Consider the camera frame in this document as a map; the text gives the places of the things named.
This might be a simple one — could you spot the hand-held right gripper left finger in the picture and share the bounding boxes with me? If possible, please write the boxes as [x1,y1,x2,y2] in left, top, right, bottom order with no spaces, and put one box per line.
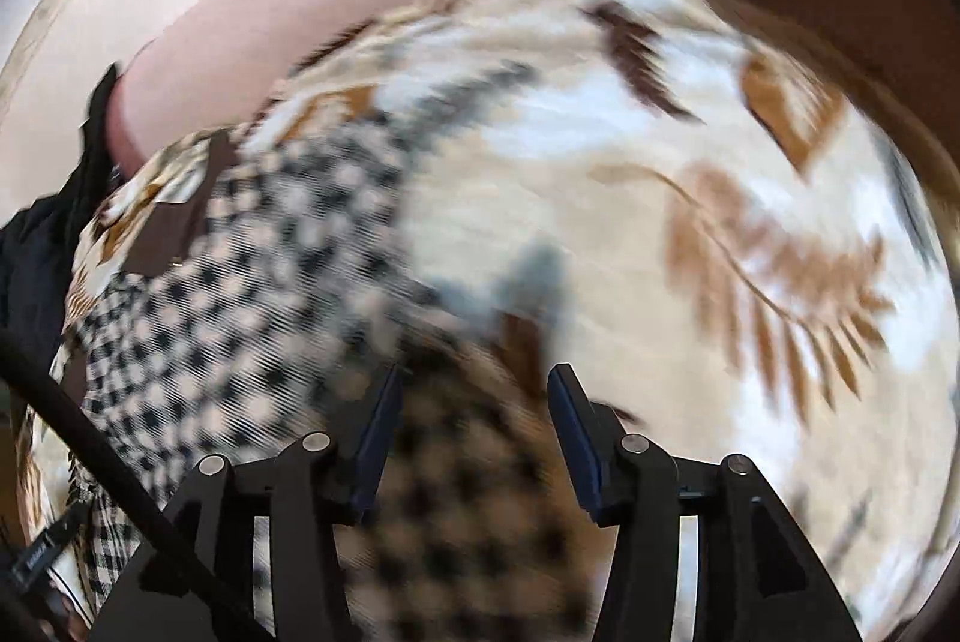
[86,363,406,642]

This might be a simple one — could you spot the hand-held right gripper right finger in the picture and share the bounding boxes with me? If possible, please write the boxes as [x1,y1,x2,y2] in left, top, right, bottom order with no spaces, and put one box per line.
[546,363,863,642]

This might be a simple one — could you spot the black white checkered coat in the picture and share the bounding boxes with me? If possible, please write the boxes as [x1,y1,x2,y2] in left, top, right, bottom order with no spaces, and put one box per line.
[52,64,623,642]

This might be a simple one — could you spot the black clothes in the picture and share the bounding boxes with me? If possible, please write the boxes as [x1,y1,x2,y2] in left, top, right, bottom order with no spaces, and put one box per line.
[0,64,121,358]

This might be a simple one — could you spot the leaf printed blanket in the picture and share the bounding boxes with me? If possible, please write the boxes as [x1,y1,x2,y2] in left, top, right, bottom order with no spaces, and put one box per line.
[15,0,953,642]

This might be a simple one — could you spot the black cable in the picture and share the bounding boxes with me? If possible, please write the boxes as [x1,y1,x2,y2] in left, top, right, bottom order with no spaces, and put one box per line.
[0,338,271,642]

